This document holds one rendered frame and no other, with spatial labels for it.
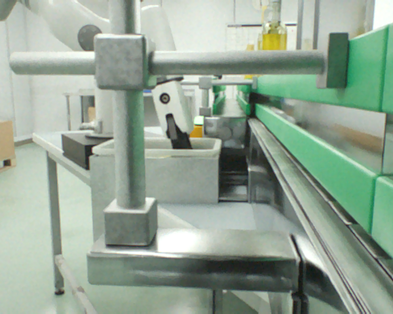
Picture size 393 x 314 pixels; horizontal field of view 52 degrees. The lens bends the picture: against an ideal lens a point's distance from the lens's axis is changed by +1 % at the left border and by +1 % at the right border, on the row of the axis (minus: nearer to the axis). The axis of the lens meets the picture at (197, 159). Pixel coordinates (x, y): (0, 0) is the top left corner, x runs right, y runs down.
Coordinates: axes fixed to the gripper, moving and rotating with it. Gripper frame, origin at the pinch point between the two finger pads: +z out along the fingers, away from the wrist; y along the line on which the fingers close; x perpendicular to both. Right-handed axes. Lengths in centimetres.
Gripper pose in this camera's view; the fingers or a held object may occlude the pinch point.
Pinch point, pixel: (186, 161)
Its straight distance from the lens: 76.2
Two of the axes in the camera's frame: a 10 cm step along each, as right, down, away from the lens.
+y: 0.8, -1.8, 9.8
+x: -9.6, 2.4, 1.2
